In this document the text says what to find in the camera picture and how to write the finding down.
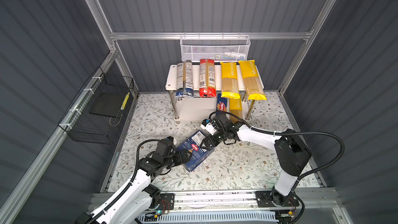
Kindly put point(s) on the black wire basket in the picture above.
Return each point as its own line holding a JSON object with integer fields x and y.
{"x": 97, "y": 117}

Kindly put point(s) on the yellow marker in basket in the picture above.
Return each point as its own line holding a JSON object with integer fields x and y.
{"x": 126, "y": 98}

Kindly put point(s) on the large blue Barilla box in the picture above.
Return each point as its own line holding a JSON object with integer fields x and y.
{"x": 192, "y": 144}

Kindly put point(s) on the slim blue Barilla spaghetti box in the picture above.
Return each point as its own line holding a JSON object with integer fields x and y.
{"x": 221, "y": 103}

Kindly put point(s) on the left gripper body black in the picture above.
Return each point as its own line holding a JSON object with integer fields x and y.
{"x": 176, "y": 159}

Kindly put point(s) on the white wire mesh basket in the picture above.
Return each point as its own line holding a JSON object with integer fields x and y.
{"x": 196, "y": 47}

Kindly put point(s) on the yellow Pastatime spaghetti bag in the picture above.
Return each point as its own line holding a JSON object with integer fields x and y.
{"x": 229, "y": 80}
{"x": 252, "y": 80}

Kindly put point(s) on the red spaghetti bag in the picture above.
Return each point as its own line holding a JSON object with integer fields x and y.
{"x": 207, "y": 84}

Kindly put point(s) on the floral patterned table mat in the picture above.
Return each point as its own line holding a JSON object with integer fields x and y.
{"x": 239, "y": 166}

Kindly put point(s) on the aluminium frame profile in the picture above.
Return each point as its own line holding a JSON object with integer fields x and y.
{"x": 50, "y": 49}

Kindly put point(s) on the tubes in white basket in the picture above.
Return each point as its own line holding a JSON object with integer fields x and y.
{"x": 230, "y": 56}

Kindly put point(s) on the dark blue spaghetti bag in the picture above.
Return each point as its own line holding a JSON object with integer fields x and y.
{"x": 184, "y": 80}

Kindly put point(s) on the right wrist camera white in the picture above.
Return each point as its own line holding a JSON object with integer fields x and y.
{"x": 209, "y": 126}

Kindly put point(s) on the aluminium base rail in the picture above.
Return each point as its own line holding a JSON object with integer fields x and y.
{"x": 309, "y": 206}

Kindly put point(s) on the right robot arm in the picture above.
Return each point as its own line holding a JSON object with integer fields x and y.
{"x": 292, "y": 153}

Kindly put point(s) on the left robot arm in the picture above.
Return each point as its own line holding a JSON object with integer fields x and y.
{"x": 138, "y": 194}

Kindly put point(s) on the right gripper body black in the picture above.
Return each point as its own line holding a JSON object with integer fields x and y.
{"x": 219, "y": 135}

